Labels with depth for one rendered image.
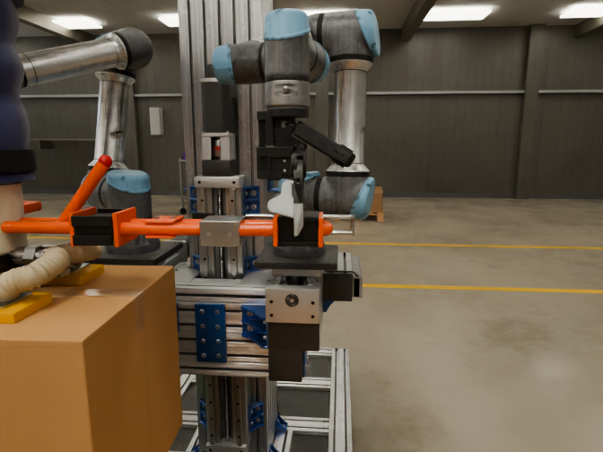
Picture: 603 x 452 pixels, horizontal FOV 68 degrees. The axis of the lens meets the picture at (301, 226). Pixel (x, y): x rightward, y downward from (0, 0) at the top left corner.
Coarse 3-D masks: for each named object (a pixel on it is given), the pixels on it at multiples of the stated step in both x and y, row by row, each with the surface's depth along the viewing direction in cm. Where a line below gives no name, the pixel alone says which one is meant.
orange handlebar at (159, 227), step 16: (32, 208) 103; (16, 224) 78; (32, 224) 78; (48, 224) 78; (64, 224) 77; (128, 224) 77; (144, 224) 77; (160, 224) 77; (176, 224) 77; (192, 224) 76; (240, 224) 76; (256, 224) 76; (272, 224) 76
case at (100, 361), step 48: (48, 288) 86; (96, 288) 86; (144, 288) 86; (0, 336) 64; (48, 336) 64; (96, 336) 66; (144, 336) 85; (0, 384) 64; (48, 384) 64; (96, 384) 66; (144, 384) 85; (0, 432) 66; (48, 432) 65; (96, 432) 67; (144, 432) 85
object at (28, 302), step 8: (24, 296) 74; (32, 296) 76; (40, 296) 76; (48, 296) 77; (0, 304) 70; (8, 304) 70; (16, 304) 72; (24, 304) 72; (32, 304) 73; (40, 304) 75; (0, 312) 68; (8, 312) 68; (16, 312) 69; (24, 312) 71; (32, 312) 73; (0, 320) 68; (8, 320) 68; (16, 320) 69
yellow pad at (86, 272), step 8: (88, 264) 95; (72, 272) 88; (80, 272) 90; (88, 272) 90; (96, 272) 93; (56, 280) 87; (64, 280) 87; (72, 280) 87; (80, 280) 87; (88, 280) 90
